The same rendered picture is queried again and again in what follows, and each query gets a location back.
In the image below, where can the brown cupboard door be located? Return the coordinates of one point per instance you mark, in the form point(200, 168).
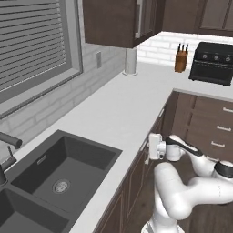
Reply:
point(112, 215)
point(135, 188)
point(182, 115)

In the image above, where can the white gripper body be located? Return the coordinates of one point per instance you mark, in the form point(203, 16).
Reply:
point(154, 146)

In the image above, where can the black double sink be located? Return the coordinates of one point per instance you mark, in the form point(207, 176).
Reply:
point(60, 182)

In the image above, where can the wooden knife block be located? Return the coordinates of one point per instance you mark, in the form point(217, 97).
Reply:
point(181, 62)

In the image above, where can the grey wall socket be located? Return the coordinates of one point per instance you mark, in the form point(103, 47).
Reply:
point(99, 59)

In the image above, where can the dark grey tap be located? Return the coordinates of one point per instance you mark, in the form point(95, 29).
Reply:
point(3, 170)

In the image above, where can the brown drawer front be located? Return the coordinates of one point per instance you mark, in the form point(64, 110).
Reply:
point(203, 127)
point(140, 157)
point(158, 123)
point(200, 145)
point(209, 107)

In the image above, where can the black toaster oven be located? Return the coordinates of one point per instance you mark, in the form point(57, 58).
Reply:
point(212, 65)

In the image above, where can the window with grey blinds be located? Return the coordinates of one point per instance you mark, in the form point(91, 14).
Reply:
point(30, 42)

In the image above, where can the dark brown wall cupboard run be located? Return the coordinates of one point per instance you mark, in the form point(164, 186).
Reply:
point(197, 15)

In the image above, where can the white paper towel roll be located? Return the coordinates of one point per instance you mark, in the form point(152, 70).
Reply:
point(130, 60)

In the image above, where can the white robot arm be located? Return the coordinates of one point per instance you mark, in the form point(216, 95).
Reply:
point(173, 194)

